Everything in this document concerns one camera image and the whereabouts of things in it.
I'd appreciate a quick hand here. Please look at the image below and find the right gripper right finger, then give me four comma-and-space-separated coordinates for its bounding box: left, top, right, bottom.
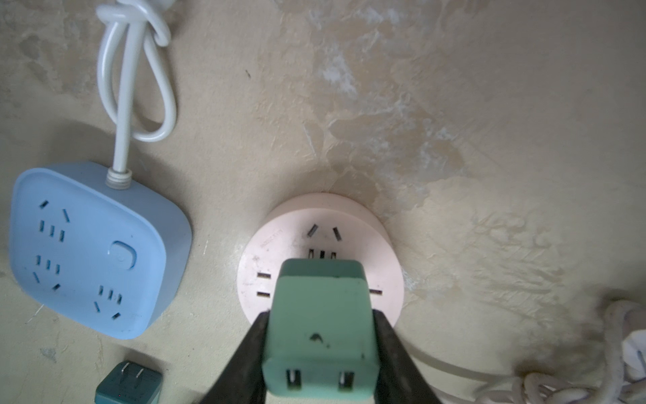
373, 309, 442, 404

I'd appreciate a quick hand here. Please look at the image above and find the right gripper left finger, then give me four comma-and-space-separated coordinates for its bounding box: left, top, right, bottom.
200, 311, 269, 404

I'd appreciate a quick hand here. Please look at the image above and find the light green plug adapter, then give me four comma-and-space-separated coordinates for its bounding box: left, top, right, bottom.
262, 259, 380, 401

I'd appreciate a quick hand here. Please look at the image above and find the blue square power strip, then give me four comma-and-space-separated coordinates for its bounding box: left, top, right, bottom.
8, 162, 193, 339

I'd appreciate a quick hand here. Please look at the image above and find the pink round power strip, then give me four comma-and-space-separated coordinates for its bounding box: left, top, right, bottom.
237, 193, 405, 325

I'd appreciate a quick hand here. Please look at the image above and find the teal plug adapter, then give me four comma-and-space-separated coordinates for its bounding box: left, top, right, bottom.
94, 361, 163, 404

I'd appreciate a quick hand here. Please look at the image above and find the white cable with plug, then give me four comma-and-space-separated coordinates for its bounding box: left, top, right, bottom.
95, 0, 178, 190

